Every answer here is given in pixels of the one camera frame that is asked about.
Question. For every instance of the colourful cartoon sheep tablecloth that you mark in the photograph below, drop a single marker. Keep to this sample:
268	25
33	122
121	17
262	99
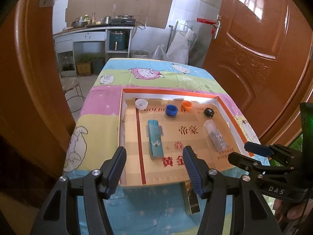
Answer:
148	209

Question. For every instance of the dark green air fryer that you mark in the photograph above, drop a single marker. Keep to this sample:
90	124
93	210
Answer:
117	40

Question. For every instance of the teal patterned rectangular box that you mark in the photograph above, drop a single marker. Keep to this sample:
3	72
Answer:
154	139

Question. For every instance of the white kitchen counter cabinet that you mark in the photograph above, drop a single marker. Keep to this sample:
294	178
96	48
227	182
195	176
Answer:
73	45

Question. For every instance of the person's right hand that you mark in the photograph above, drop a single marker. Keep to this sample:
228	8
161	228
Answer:
293	213

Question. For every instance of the black gas stove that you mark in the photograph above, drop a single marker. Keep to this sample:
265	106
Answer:
123	20

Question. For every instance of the shallow orange-rimmed cardboard tray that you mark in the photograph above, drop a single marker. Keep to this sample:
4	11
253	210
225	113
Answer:
184	129

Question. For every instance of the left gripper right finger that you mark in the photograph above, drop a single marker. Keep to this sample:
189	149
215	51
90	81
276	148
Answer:
197	171

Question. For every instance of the blue bottle cap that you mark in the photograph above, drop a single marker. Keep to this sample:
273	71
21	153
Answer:
171	110

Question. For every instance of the gold rectangular box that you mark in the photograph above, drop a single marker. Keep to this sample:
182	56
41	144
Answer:
190	198

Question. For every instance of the metal stool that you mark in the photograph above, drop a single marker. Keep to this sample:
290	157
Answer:
70	84

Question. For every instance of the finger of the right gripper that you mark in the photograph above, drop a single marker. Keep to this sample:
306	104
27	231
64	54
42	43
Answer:
242	162
257	149

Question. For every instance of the orange bottle cap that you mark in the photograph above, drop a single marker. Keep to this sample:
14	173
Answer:
186	105

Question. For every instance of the brown wooden door frame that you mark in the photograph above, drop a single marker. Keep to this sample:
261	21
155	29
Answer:
35	117

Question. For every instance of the black bottle cap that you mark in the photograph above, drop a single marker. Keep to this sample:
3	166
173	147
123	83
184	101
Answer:
209	112

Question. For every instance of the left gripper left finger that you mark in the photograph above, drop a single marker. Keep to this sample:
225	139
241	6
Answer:
111	173

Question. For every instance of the clear patterned rectangular box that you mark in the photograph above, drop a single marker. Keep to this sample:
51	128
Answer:
215	135

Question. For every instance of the white bottle cap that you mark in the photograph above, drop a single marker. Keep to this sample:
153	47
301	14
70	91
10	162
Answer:
141	104

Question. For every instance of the white woven sack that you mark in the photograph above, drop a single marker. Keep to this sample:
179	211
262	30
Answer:
179	48

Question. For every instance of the potted plant crate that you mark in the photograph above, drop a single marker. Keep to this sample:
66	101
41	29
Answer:
84	64

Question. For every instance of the brown wooden door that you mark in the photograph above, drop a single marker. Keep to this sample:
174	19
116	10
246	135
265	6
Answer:
260	58

